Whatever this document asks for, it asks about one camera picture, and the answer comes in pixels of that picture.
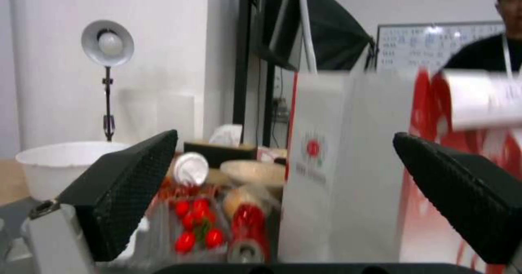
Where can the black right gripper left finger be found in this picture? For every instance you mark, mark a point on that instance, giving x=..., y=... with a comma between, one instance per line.
x=122, y=191

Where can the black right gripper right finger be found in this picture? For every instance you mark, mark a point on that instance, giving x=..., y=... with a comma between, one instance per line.
x=469, y=194

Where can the red and white bag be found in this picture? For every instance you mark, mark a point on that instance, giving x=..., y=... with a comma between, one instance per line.
x=465, y=151

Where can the white paper delivery bag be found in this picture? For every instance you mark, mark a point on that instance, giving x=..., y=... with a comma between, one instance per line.
x=342, y=164

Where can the white plastic bowl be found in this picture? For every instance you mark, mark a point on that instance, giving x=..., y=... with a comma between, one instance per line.
x=57, y=167

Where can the cup with white lid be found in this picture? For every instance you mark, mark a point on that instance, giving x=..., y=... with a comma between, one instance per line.
x=189, y=168

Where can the clear box of cherry tomatoes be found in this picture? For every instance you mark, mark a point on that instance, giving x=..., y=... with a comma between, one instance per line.
x=195, y=225

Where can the black tissue box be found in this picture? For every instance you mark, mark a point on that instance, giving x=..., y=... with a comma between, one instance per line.
x=220, y=151

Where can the round bread bun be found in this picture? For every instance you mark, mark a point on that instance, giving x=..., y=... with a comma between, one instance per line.
x=244, y=198

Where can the red drink can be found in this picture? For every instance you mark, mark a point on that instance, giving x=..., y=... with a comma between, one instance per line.
x=249, y=228

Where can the silver studio lamp on stand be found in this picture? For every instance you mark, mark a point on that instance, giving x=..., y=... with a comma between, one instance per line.
x=107, y=57

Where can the whiteboard with writing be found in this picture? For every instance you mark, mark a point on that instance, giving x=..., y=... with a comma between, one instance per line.
x=424, y=46

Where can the person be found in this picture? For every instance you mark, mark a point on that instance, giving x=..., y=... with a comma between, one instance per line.
x=485, y=32

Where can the black softbox light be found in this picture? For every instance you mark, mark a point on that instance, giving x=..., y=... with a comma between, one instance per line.
x=314, y=26

